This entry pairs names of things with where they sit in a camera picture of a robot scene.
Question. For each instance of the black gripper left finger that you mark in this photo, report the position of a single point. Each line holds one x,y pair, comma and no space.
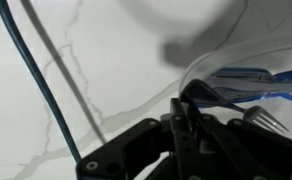
136,150

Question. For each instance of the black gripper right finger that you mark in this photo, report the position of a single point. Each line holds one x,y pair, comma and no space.
252,153

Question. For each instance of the clear lidless lunch box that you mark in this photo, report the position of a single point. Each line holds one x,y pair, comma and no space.
252,53

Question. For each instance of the blue white plastic wrapper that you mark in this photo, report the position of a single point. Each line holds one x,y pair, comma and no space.
252,86

